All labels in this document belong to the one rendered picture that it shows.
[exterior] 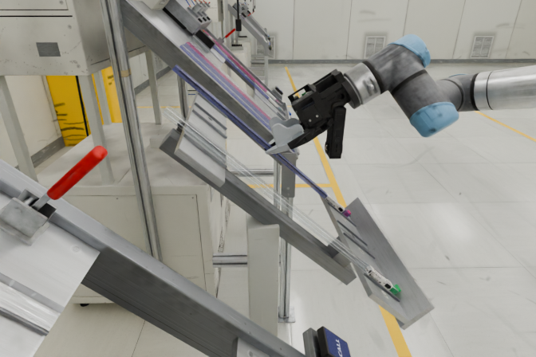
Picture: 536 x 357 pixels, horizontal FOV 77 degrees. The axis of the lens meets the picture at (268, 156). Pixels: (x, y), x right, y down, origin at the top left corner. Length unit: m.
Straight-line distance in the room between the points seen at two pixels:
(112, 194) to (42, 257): 0.97
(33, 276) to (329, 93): 0.54
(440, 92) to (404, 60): 0.09
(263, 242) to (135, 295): 0.31
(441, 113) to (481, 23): 8.39
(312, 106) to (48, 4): 0.82
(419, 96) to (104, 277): 0.56
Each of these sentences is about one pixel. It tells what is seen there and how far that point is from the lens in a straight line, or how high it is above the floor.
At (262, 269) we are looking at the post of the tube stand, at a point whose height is 0.72.
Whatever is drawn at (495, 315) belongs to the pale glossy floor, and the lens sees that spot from 1.84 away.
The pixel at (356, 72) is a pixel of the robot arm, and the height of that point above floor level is 1.08.
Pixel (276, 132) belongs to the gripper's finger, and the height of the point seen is 0.97.
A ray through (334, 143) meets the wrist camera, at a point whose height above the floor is 0.94.
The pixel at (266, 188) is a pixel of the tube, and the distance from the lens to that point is 0.48.
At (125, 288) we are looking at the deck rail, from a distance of 0.40.
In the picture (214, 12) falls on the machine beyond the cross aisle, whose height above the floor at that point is 1.12.
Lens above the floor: 1.20
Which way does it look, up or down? 24 degrees down
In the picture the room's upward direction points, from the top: straight up
